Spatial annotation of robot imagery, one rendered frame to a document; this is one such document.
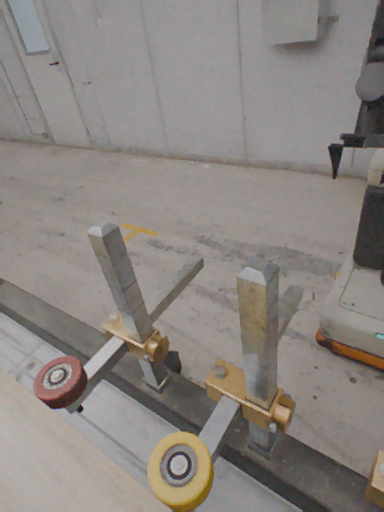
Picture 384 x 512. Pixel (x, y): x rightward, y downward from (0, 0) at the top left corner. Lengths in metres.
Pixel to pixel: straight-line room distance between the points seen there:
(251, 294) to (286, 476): 0.40
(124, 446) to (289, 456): 0.35
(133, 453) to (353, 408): 0.99
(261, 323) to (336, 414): 1.18
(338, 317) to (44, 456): 1.20
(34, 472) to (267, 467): 0.37
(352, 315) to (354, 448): 0.48
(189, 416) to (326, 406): 0.91
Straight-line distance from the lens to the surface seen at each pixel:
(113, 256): 0.50
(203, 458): 0.47
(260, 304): 0.36
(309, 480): 0.69
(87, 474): 0.51
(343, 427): 1.52
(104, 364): 0.65
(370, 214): 1.53
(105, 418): 0.87
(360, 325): 1.48
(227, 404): 0.56
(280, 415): 0.54
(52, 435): 0.56
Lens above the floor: 1.35
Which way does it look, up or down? 37 degrees down
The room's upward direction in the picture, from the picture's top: 11 degrees counter-clockwise
